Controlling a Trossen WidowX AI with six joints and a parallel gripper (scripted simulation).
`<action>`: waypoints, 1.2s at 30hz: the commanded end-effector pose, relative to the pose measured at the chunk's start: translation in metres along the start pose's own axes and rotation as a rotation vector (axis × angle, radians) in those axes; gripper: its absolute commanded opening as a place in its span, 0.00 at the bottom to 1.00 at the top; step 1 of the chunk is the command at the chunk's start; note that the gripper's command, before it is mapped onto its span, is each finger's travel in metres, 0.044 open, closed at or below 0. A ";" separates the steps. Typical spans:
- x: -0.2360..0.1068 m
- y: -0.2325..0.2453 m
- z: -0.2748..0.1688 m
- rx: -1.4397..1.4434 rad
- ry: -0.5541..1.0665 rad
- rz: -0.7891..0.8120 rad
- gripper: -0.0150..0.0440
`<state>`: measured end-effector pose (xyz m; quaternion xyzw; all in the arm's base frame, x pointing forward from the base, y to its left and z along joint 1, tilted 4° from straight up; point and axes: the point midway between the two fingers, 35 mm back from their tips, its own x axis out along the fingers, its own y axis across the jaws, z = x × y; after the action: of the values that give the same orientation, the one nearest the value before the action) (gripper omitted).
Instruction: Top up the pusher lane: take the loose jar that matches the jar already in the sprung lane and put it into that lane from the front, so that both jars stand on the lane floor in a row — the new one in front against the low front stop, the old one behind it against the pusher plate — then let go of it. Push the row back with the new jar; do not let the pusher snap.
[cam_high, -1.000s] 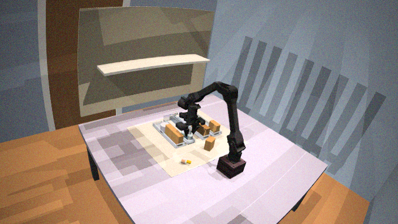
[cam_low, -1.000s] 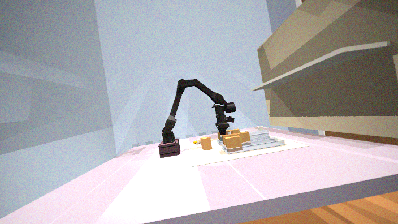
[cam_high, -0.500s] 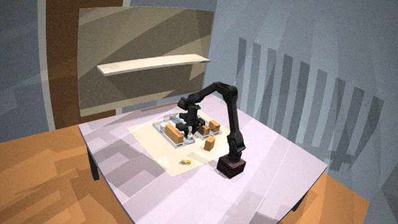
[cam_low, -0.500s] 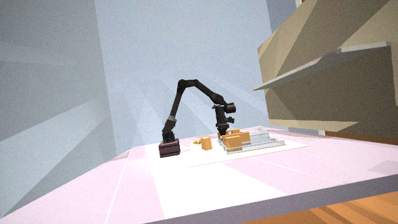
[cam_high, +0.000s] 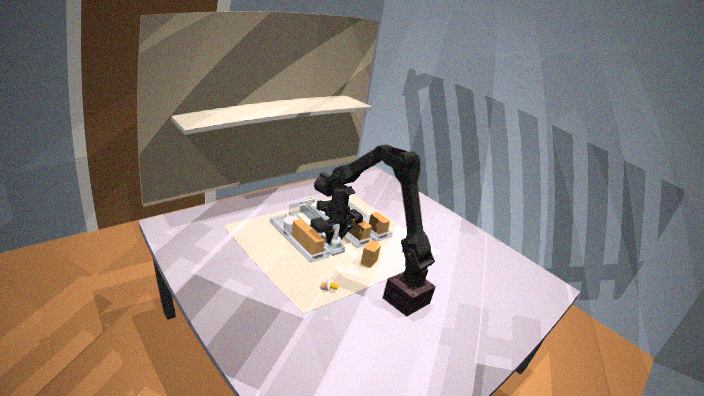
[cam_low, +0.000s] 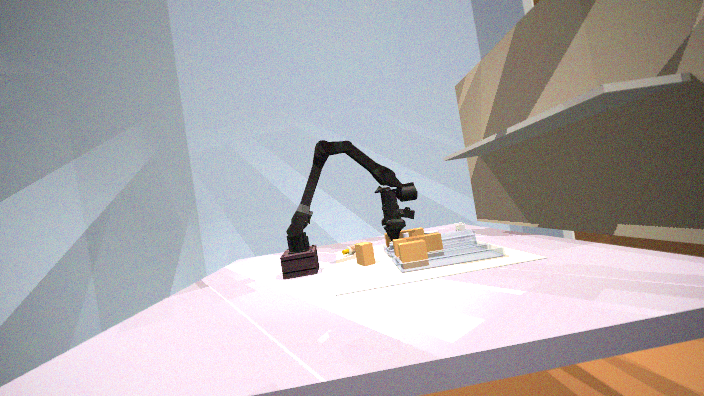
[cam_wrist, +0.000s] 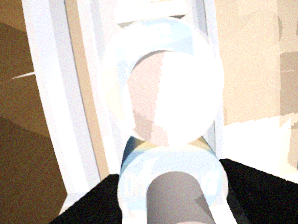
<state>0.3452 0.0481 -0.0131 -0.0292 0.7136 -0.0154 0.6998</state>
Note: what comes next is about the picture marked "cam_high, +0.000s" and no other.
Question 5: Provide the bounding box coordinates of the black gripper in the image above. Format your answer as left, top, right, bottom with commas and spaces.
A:
310, 202, 363, 243

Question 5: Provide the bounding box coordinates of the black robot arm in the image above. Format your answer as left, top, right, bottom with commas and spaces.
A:
314, 145, 435, 290

